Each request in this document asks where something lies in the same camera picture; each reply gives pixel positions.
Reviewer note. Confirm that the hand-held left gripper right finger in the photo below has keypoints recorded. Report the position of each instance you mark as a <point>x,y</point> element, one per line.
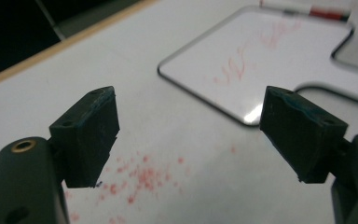
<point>301,140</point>

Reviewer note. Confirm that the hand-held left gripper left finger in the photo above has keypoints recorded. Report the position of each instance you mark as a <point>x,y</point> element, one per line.
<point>85,137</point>

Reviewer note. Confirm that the white and red marker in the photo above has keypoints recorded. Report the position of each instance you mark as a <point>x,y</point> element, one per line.
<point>301,8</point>

